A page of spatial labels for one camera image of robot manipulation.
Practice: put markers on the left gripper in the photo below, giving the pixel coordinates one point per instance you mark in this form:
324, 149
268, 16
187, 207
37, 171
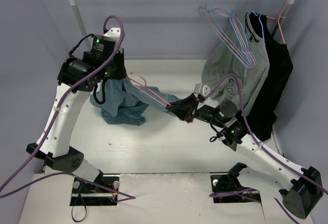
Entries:
118, 65

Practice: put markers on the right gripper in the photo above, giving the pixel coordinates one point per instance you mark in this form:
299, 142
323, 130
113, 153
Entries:
192, 110

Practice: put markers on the blue t shirt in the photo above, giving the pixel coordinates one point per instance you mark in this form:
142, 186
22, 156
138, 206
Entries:
121, 103

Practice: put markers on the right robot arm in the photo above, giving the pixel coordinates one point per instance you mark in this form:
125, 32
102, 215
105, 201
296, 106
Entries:
300, 188

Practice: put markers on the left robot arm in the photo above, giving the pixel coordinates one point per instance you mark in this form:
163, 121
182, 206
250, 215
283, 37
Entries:
77, 79

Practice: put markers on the pink hanger at rack end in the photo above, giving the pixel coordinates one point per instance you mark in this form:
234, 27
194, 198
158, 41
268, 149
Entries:
282, 15

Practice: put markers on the grey sweatshirt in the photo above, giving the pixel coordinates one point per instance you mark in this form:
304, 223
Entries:
239, 65

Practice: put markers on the black tank top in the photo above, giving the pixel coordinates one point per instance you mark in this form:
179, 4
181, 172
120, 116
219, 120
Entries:
262, 117

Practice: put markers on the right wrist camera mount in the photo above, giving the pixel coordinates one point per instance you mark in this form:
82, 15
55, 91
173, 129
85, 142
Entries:
201, 90

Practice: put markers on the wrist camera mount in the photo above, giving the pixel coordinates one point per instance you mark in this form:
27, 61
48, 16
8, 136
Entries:
201, 90
113, 33

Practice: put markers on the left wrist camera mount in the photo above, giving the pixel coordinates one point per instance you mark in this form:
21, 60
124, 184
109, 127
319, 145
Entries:
113, 33

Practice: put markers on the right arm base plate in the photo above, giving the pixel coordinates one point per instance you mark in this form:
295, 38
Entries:
227, 189

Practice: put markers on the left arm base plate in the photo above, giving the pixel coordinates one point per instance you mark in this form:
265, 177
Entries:
86, 194

